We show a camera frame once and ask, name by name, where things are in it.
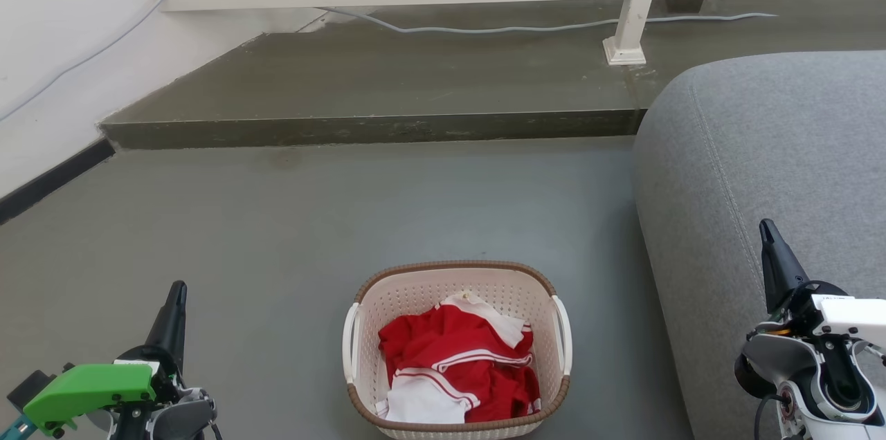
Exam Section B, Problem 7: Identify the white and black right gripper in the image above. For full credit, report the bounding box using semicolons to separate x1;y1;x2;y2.
759;219;886;352

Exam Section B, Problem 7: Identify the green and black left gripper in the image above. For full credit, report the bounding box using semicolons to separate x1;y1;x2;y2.
0;280;188;440

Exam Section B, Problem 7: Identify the white perforated plastic laundry basket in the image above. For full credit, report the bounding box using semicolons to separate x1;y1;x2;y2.
342;260;573;440

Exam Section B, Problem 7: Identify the grey fabric sofa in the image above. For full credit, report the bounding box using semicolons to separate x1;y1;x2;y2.
633;51;886;440

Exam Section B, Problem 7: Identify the white garment with red stripe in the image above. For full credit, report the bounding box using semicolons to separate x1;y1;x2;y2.
376;367;481;425

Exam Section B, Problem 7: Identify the red garment with white trim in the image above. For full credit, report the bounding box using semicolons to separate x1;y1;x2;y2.
378;291;542;423

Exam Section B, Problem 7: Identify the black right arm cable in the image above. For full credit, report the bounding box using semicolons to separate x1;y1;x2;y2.
752;392;788;440

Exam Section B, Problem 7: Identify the black wall baseboard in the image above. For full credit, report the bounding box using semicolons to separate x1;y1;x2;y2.
0;138;116;226

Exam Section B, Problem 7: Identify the thin grey cable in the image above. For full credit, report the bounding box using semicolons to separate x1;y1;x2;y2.
0;0;779;122

